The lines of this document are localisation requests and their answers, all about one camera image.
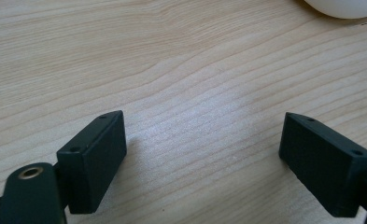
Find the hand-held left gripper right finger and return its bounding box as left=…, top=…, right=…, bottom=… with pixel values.
left=278, top=112, right=367, bottom=218

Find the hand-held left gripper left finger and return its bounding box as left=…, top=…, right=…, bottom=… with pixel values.
left=56, top=109, right=128, bottom=215

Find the white round bowl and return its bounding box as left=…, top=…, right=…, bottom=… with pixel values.
left=303, top=0, right=367, bottom=20

